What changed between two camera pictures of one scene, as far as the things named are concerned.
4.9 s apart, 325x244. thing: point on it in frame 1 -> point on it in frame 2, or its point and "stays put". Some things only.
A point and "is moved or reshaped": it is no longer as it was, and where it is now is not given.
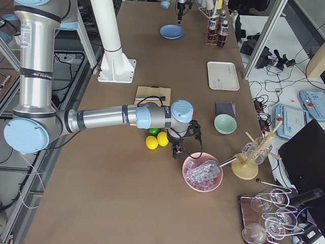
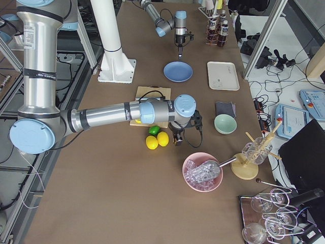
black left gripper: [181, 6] -> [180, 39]
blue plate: [171, 31] is moved or reshaped
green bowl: [225, 124] stays put
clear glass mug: [256, 152] stays put
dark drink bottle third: [222, 18] stays put
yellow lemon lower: [152, 142] stays put
